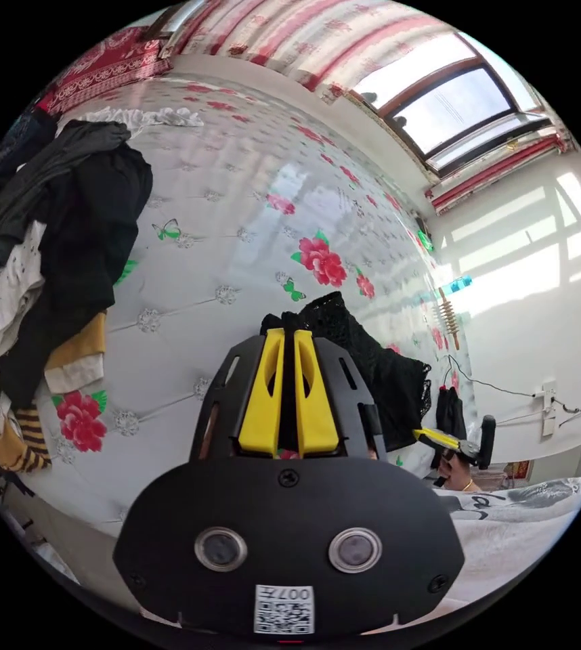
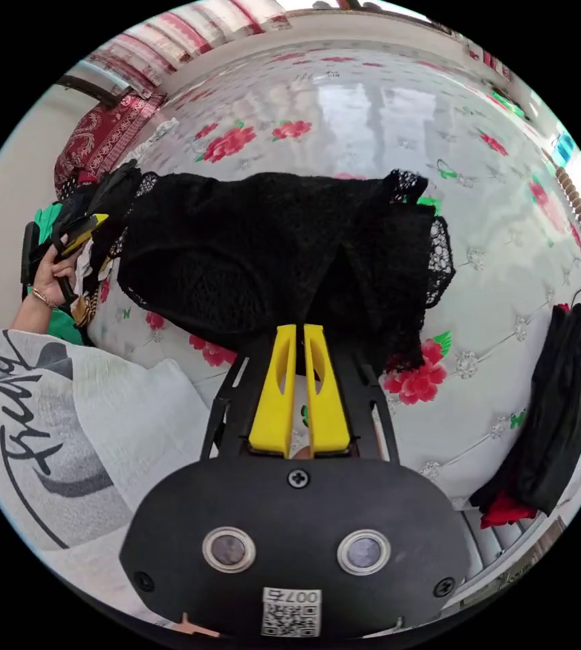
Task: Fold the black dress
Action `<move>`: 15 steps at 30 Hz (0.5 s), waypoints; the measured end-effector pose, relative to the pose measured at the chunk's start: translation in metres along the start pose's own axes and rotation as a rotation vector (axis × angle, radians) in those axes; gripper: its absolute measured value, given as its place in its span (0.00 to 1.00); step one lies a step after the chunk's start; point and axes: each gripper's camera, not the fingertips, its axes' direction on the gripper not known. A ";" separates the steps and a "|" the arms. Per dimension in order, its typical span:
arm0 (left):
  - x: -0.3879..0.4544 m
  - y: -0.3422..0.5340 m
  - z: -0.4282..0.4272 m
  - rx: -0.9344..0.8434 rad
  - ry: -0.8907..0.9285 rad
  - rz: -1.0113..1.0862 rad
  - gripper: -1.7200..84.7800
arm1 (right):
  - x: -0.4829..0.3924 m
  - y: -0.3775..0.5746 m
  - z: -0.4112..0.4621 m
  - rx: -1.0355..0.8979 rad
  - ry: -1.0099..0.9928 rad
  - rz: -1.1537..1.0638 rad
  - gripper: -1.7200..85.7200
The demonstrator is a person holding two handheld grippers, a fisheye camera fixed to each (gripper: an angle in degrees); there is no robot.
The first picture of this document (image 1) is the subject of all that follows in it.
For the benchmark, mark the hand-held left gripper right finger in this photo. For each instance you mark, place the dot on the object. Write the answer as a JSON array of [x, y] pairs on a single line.
[[316, 406]]

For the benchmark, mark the black lace dress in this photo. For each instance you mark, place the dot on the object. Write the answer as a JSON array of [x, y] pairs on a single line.
[[387, 386]]

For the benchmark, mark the person's right hand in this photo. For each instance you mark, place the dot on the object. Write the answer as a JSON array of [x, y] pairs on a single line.
[[455, 475]]

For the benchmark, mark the wooden ribbed stick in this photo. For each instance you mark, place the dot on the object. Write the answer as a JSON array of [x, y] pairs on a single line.
[[450, 317]]

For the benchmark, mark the bed with flower print sheet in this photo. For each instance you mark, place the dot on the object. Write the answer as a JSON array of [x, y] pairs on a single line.
[[229, 213]]

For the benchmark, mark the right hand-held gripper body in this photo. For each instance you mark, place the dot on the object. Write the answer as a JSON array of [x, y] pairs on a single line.
[[465, 452]]

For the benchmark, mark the window with dark frame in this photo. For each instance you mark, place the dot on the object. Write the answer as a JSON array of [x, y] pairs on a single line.
[[463, 106]]

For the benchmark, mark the person's body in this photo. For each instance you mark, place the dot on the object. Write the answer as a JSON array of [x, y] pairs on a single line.
[[514, 528]]

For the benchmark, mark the red and white curtain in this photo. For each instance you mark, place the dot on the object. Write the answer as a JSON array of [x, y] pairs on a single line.
[[311, 40]]

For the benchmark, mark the red patterned blanket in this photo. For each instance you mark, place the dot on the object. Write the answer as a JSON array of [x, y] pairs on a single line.
[[105, 68]]

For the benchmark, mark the pile of clothes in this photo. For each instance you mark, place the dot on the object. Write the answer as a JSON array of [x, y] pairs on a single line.
[[62, 244]]

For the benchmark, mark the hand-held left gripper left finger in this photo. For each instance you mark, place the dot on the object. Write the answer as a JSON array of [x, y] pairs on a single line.
[[257, 401]]

